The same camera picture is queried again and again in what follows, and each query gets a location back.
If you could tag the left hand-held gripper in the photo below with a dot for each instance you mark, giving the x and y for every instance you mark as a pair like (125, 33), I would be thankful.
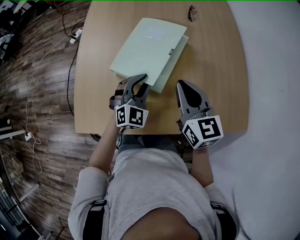
(132, 116)

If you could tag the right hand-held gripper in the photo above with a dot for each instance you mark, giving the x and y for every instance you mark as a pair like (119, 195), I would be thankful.
(208, 129)

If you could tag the light green folder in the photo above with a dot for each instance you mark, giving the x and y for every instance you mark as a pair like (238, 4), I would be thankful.
(150, 51)

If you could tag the person's right forearm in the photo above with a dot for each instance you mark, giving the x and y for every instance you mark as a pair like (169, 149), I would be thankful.
(201, 166)

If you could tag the person's left forearm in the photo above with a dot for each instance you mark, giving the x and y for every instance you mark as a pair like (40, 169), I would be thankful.
(103, 150)

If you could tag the person's left hand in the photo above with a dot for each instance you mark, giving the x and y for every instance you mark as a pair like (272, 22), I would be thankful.
(120, 89)

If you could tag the wooden table white legs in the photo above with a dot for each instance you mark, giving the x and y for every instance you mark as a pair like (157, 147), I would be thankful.
(211, 70)

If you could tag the person's grey trousers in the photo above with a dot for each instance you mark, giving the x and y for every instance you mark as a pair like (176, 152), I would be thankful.
(150, 140)

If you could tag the white power strip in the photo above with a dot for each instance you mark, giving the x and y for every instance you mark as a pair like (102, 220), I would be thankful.
(76, 35)

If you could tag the black eyeglasses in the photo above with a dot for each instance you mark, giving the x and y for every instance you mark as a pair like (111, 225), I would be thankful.
(192, 12)

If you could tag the person's grey shirt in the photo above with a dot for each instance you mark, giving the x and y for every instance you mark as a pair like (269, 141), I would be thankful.
(150, 182)

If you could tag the white power adapter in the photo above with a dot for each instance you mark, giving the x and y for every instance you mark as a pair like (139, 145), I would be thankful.
(28, 136)

